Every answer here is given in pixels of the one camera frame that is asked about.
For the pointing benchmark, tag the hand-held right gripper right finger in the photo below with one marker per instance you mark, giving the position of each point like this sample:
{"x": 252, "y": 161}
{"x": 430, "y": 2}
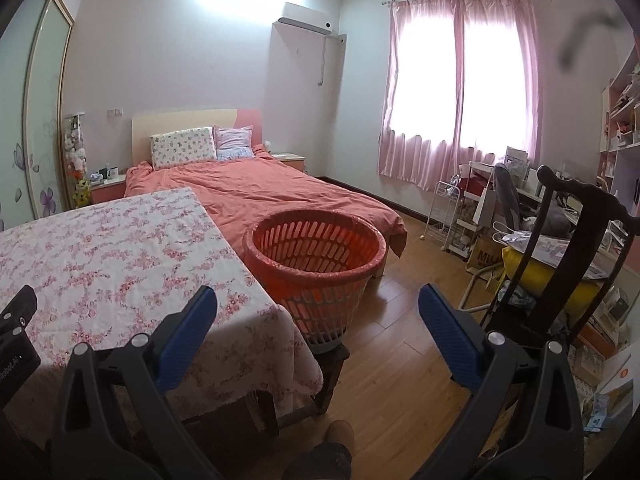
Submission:
{"x": 450, "y": 340}

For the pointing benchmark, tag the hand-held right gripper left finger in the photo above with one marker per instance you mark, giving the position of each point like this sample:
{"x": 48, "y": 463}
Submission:
{"x": 187, "y": 340}

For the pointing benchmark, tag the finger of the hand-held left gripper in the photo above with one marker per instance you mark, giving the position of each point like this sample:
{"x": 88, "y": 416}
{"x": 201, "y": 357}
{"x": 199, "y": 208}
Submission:
{"x": 22, "y": 302}

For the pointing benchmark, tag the orange plastic laundry basket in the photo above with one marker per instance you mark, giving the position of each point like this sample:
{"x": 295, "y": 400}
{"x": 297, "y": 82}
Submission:
{"x": 325, "y": 310}

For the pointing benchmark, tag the cardboard box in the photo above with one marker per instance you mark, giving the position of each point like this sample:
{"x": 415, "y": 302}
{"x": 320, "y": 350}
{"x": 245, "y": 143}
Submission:
{"x": 482, "y": 257}

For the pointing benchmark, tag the floral tablecloth table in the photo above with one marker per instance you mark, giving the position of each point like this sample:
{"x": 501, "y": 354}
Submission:
{"x": 125, "y": 260}

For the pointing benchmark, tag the wooden table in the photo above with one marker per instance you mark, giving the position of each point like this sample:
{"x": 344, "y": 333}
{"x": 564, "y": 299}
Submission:
{"x": 272, "y": 412}

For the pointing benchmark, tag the yellow cushion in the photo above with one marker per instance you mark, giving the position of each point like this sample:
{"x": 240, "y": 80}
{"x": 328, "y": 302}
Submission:
{"x": 550, "y": 280}

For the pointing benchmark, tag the wooden stool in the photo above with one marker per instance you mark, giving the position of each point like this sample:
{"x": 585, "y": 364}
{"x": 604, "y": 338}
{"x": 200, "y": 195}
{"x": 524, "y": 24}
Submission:
{"x": 332, "y": 360}

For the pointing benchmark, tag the yellow plush toy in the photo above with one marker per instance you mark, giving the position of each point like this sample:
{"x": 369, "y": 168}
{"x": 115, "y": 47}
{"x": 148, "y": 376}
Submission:
{"x": 82, "y": 192}

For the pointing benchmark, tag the pink and cream nightstand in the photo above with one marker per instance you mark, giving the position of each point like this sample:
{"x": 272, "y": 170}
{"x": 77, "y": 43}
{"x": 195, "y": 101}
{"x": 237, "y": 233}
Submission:
{"x": 292, "y": 162}
{"x": 107, "y": 192}

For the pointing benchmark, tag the printed plastic bag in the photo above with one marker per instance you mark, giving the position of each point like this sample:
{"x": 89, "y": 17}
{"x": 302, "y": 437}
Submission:
{"x": 560, "y": 250}

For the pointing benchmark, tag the grey office chair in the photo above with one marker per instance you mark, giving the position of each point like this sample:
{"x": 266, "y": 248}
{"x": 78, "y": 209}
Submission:
{"x": 505, "y": 195}

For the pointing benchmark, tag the clear tube of plush toys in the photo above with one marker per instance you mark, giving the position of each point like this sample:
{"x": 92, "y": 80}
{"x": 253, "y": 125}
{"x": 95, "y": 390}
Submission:
{"x": 75, "y": 152}

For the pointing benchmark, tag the white carton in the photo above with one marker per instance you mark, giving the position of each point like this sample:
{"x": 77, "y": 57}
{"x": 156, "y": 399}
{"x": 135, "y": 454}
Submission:
{"x": 617, "y": 375}

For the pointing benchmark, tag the person's right leg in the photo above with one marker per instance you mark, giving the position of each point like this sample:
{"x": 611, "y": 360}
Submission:
{"x": 322, "y": 462}

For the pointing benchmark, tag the bed with salmon duvet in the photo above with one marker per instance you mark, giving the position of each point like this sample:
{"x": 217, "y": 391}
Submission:
{"x": 280, "y": 185}

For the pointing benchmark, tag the pink curtain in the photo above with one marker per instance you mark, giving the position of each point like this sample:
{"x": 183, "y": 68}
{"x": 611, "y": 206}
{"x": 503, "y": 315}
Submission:
{"x": 410, "y": 160}

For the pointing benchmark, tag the dark wooden chair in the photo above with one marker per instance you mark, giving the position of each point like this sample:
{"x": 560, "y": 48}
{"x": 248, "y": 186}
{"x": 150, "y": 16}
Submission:
{"x": 575, "y": 195}

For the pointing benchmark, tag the floral pillow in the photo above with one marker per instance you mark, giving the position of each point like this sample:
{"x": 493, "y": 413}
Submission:
{"x": 182, "y": 147}

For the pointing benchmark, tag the striped pink pillow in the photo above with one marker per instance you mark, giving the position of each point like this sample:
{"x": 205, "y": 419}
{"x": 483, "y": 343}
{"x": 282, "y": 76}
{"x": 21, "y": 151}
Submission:
{"x": 232, "y": 142}

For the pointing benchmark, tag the cream and pink bed headboard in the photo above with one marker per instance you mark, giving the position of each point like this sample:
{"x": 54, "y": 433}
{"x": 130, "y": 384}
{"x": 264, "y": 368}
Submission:
{"x": 175, "y": 122}

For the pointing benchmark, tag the wardrobe with purple flower doors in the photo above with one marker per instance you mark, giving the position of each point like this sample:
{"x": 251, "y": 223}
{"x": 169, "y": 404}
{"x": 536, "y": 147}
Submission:
{"x": 45, "y": 85}

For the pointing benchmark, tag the white bookshelf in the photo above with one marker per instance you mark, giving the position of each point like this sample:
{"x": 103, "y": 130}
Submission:
{"x": 620, "y": 125}

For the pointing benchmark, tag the air conditioner pipe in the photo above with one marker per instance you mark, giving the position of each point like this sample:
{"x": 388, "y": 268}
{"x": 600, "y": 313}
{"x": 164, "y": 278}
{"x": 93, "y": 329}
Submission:
{"x": 322, "y": 60}

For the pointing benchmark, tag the white air conditioner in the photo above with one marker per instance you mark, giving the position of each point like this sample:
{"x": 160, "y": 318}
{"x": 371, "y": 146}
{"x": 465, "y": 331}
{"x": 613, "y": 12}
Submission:
{"x": 305, "y": 17}

